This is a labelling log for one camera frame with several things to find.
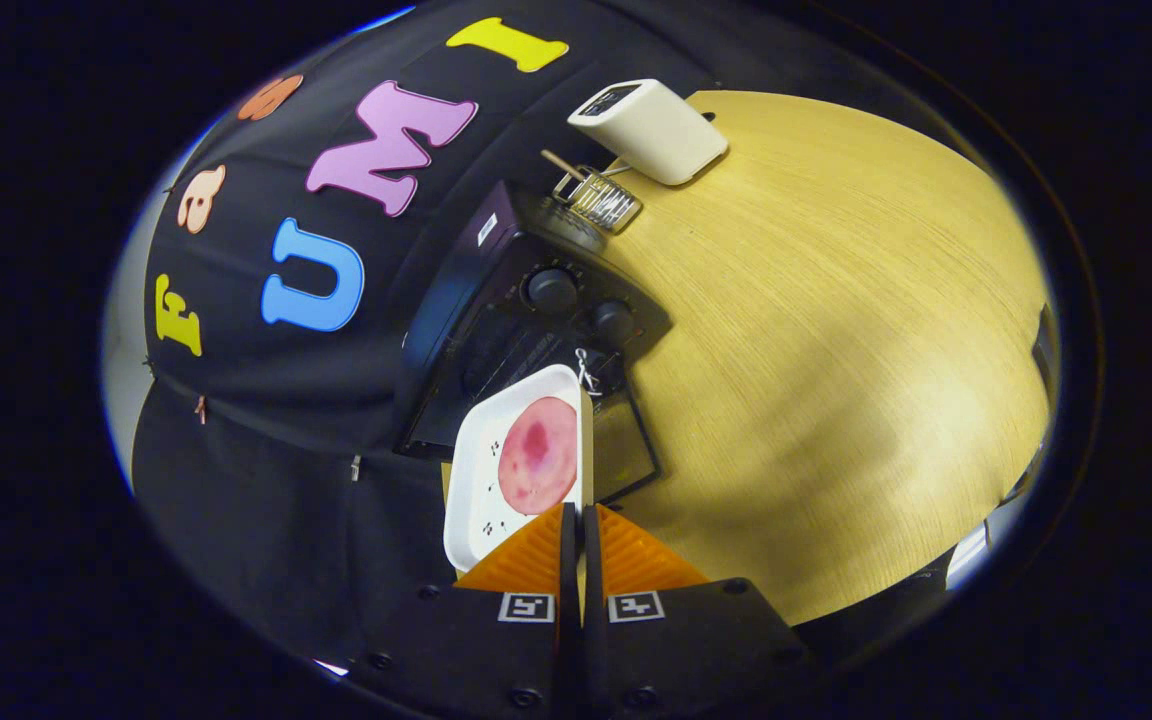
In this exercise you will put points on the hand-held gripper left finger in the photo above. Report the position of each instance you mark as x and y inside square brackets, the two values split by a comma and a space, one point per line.
[476, 650]

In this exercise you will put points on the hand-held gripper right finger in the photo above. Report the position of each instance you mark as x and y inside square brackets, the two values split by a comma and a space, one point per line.
[676, 650]

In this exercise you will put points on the white square plate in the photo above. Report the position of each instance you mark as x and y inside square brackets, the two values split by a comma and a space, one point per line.
[476, 480]

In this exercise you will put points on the pink round food slice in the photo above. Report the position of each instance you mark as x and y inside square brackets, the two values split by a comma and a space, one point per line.
[541, 455]

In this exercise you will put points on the black toaster oven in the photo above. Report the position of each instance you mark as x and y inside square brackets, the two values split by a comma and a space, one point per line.
[536, 290]

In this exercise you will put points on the white toaster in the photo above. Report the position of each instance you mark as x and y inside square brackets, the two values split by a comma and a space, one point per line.
[656, 135]

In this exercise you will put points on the black backdrop cloth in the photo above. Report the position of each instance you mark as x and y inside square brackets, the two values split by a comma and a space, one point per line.
[266, 480]

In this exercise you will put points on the wooden stick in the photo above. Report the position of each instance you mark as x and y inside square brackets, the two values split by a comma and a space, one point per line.
[561, 163]

